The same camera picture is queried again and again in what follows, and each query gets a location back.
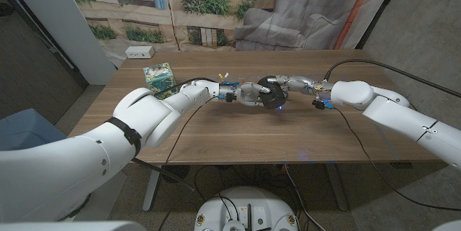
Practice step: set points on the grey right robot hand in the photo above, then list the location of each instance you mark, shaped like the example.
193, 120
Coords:
302, 84

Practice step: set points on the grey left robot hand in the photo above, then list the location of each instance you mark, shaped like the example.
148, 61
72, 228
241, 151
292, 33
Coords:
246, 94

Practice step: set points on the black cylindrical speaker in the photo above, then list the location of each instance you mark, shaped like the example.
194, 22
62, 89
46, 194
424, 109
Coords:
275, 98

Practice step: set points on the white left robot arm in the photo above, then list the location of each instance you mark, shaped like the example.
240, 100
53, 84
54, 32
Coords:
72, 170

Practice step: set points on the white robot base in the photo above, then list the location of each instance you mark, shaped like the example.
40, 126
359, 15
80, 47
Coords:
248, 202

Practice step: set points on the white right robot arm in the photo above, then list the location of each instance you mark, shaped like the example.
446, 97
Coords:
399, 116

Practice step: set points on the green patterned tissue box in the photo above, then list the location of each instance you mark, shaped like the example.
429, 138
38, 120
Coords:
158, 76

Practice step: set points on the printed building backdrop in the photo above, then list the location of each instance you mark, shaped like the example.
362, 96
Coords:
306, 8

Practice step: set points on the black round floor object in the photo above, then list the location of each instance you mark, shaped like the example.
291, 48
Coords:
178, 173

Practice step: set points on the grey table leg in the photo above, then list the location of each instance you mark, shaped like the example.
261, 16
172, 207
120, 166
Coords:
338, 188

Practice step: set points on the white power strip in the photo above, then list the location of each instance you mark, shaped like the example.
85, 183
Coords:
139, 52

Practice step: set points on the white table leg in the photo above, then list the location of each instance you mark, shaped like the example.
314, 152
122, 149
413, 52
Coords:
151, 191

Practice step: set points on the white pillar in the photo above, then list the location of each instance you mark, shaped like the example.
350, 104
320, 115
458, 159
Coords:
65, 18

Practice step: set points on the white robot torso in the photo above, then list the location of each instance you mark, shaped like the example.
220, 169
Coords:
72, 226

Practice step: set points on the blue bin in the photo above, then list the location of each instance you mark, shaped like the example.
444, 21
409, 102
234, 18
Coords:
21, 130

